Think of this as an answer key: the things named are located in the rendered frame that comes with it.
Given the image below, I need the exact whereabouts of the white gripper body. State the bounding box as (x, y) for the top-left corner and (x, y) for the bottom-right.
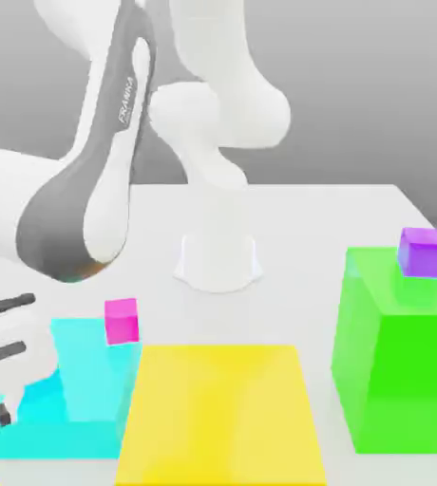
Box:
(0, 316), (60, 404)

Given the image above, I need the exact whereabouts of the large green box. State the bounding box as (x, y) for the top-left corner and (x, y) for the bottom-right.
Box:
(330, 245), (437, 456)

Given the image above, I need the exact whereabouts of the small purple cube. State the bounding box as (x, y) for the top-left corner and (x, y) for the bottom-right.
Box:
(397, 226), (437, 279)

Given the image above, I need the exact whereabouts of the small magenta cube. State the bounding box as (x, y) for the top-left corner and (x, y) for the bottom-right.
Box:
(104, 297), (141, 346)

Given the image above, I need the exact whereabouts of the large yellow box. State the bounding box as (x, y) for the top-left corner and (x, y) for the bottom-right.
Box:
(114, 344), (329, 486)

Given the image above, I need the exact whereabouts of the large cyan box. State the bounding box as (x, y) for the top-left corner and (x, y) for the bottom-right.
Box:
(0, 317), (144, 460)

